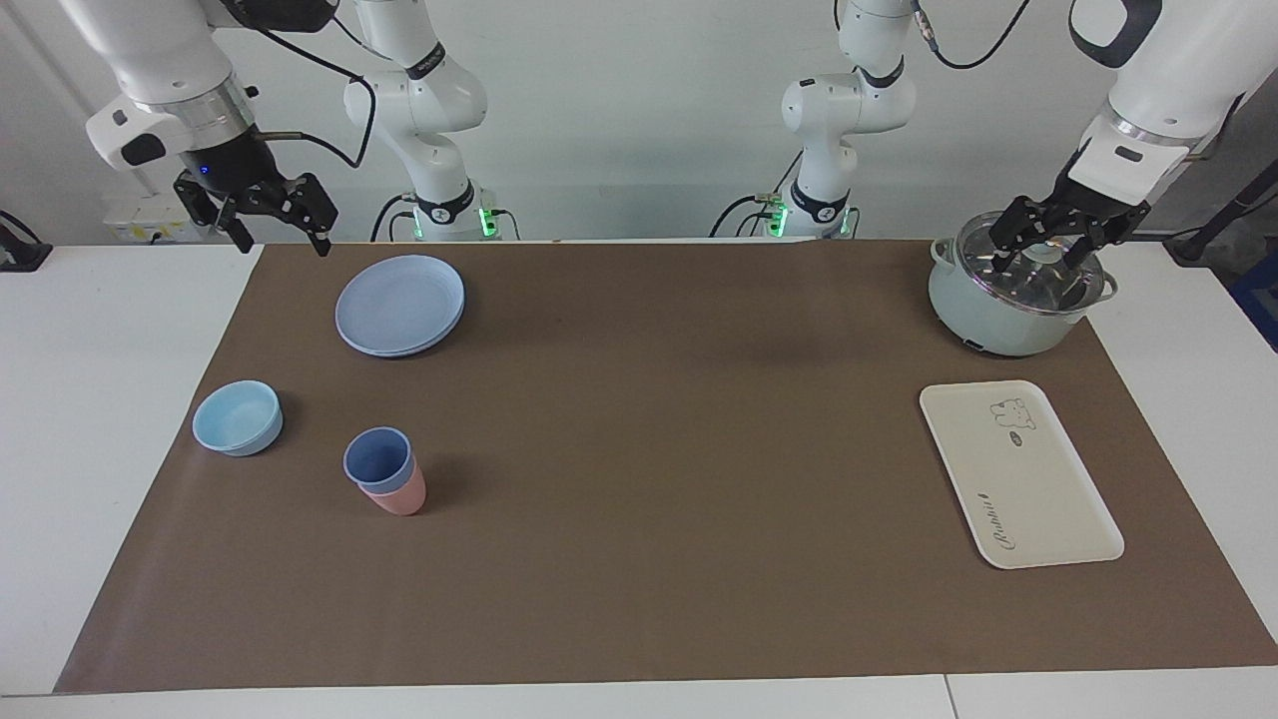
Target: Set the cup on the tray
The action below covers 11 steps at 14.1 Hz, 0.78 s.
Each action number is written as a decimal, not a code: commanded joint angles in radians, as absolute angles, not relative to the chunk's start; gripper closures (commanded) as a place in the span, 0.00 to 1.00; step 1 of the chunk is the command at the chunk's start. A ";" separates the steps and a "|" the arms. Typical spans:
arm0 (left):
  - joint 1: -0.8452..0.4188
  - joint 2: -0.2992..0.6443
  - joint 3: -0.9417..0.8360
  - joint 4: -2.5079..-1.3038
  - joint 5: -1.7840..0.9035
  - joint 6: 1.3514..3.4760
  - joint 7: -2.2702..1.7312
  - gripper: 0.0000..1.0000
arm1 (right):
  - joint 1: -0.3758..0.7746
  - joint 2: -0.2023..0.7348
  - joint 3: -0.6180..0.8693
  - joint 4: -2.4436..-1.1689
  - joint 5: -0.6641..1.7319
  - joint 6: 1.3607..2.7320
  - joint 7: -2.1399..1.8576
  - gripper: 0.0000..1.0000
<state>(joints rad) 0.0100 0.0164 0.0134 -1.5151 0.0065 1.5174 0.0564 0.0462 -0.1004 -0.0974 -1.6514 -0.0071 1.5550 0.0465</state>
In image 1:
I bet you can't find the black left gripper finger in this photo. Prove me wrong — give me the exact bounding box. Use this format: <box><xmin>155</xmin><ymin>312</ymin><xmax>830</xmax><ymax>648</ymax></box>
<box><xmin>986</xmin><ymin>194</ymin><xmax>1061</xmax><ymax>278</ymax></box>
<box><xmin>1061</xmin><ymin>204</ymin><xmax>1151</xmax><ymax>271</ymax></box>

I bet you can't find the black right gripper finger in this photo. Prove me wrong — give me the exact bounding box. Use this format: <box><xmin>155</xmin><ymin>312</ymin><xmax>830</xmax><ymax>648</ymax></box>
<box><xmin>174</xmin><ymin>171</ymin><xmax>256</xmax><ymax>255</ymax></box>
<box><xmin>262</xmin><ymin>173</ymin><xmax>339</xmax><ymax>259</ymax></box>

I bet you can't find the blue ribbed cup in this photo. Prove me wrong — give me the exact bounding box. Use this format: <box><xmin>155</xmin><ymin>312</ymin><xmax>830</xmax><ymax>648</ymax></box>
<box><xmin>342</xmin><ymin>426</ymin><xmax>416</xmax><ymax>496</ymax></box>

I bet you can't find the pink cup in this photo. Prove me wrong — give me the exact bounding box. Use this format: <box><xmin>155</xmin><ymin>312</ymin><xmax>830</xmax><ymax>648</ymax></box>
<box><xmin>356</xmin><ymin>461</ymin><xmax>428</xmax><ymax>517</ymax></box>

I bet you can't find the cream tray with bear print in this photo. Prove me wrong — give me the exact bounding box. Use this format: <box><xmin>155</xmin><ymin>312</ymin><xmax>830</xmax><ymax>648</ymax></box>
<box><xmin>919</xmin><ymin>379</ymin><xmax>1126</xmax><ymax>571</ymax></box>

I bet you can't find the glass pot lid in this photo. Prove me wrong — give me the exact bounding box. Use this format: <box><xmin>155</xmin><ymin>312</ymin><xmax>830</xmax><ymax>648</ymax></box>
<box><xmin>953</xmin><ymin>211</ymin><xmax>1110</xmax><ymax>317</ymax></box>

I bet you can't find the white power strip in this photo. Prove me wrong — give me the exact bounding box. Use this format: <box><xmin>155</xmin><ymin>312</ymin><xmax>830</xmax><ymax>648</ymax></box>
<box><xmin>102</xmin><ymin>192</ymin><xmax>217</xmax><ymax>245</ymax></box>

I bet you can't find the mint green cooking pot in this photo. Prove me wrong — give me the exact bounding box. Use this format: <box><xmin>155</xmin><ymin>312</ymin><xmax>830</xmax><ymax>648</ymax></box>
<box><xmin>927</xmin><ymin>235</ymin><xmax>1119</xmax><ymax>359</ymax></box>

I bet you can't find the black stand pole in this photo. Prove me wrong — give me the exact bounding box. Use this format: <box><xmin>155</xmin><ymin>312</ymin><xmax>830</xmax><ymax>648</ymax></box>
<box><xmin>1162</xmin><ymin>160</ymin><xmax>1278</xmax><ymax>267</ymax></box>

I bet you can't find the blue round plate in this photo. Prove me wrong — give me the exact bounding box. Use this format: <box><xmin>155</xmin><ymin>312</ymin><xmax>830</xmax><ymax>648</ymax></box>
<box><xmin>334</xmin><ymin>254</ymin><xmax>467</xmax><ymax>360</ymax></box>

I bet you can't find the blue box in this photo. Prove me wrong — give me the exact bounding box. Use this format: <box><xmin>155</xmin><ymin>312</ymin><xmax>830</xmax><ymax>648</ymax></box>
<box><xmin>1229</xmin><ymin>250</ymin><xmax>1278</xmax><ymax>354</ymax></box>

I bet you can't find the light blue bowl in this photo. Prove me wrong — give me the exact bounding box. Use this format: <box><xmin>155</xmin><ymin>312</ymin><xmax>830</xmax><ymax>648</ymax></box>
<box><xmin>192</xmin><ymin>379</ymin><xmax>285</xmax><ymax>458</ymax></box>

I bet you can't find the brown table mat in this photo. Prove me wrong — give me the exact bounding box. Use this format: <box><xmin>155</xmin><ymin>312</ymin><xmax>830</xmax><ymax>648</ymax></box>
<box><xmin>53</xmin><ymin>239</ymin><xmax>1278</xmax><ymax>695</ymax></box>

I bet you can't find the black base cable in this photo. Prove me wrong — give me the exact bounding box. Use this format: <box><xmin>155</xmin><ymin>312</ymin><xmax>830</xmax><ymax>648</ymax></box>
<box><xmin>369</xmin><ymin>193</ymin><xmax>412</xmax><ymax>243</ymax></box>
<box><xmin>708</xmin><ymin>150</ymin><xmax>806</xmax><ymax>240</ymax></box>

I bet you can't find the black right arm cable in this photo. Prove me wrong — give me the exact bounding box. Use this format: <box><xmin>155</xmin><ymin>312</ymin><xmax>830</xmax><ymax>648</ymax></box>
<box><xmin>250</xmin><ymin>20</ymin><xmax>379</xmax><ymax>172</ymax></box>

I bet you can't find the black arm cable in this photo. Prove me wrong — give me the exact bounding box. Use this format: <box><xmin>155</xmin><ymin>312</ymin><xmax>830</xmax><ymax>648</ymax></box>
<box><xmin>909</xmin><ymin>0</ymin><xmax>1035</xmax><ymax>72</ymax></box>
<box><xmin>250</xmin><ymin>20</ymin><xmax>379</xmax><ymax>172</ymax></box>

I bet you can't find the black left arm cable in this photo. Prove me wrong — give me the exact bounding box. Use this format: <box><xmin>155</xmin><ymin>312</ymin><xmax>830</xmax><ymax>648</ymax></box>
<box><xmin>909</xmin><ymin>0</ymin><xmax>1035</xmax><ymax>72</ymax></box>

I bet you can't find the black clamp mount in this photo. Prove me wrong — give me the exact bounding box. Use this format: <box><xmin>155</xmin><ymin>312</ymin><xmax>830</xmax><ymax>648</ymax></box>
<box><xmin>0</xmin><ymin>209</ymin><xmax>54</xmax><ymax>274</ymax></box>

